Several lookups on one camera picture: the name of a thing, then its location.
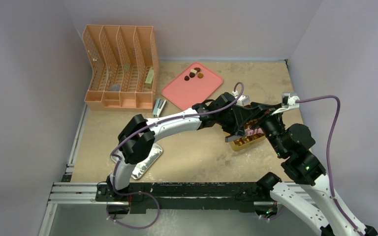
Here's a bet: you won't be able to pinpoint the gold chocolate box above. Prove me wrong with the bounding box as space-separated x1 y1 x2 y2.
229 121 266 151

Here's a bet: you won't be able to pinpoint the pink tongs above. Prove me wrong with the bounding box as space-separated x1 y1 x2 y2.
245 128 264 137

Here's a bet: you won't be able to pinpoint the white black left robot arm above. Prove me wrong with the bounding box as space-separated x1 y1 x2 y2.
108 91 244 201

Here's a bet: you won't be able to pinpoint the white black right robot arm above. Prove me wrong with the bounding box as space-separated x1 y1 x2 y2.
232 97 378 236

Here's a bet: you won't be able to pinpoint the pink plastic tray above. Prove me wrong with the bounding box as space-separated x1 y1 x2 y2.
161 62 223 111

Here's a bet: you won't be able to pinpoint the grey blue stapler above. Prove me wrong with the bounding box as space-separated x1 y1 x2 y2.
152 98 166 118

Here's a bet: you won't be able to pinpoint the green eraser block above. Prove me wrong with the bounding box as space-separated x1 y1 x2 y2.
144 67 155 89

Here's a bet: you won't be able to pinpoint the silver foil tray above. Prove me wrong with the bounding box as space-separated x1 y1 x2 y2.
110 143 163 180

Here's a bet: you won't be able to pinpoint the orange plastic file organizer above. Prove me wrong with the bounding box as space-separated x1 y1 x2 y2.
82 25 160 113

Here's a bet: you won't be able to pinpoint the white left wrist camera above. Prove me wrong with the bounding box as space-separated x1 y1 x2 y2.
232 91 250 106

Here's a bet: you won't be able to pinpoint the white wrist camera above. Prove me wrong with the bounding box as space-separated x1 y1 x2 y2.
272 92 300 115
232 91 250 106

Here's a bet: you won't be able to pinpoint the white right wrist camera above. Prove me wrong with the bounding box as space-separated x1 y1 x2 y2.
272 92 300 115

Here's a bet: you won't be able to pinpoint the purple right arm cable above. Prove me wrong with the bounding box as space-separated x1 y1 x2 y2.
295 95 378 236

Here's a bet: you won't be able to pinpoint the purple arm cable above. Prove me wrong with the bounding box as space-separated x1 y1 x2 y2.
295 95 378 236
105 82 245 229

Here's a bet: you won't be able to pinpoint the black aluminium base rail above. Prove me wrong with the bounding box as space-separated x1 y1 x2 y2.
47 181 310 216

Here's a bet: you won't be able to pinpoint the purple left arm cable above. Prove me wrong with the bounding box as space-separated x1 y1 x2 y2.
105 82 245 229

